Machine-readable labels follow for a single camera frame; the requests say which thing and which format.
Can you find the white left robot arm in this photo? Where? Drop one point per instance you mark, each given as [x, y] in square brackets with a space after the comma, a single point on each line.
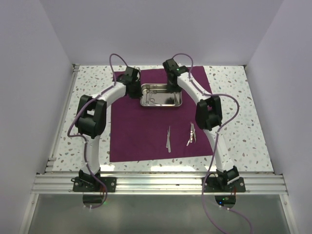
[91, 118]

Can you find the aluminium front frame rail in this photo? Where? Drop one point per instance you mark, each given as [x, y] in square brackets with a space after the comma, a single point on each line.
[154, 183]

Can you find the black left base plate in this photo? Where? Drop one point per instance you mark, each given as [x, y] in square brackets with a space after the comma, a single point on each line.
[83, 186]

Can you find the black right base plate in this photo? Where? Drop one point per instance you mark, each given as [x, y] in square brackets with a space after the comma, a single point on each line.
[212, 185]

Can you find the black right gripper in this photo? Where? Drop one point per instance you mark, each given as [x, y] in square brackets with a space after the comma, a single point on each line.
[172, 89]

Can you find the stainless steel instrument tray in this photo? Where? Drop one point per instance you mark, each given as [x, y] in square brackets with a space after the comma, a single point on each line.
[163, 98]

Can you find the steel surgical scissors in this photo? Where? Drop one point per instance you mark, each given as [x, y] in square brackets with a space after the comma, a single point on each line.
[149, 101]

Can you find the silver tweezers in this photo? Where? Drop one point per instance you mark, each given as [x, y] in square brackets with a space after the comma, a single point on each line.
[192, 127]
[168, 144]
[192, 138]

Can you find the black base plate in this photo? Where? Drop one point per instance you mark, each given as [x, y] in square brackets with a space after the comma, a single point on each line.
[83, 186]
[212, 185]

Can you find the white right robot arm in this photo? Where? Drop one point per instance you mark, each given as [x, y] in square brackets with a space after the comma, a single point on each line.
[208, 117]

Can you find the purple surgical cloth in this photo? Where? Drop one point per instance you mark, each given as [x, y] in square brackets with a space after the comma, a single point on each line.
[139, 133]

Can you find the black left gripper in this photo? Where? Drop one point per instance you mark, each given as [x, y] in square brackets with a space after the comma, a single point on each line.
[138, 94]

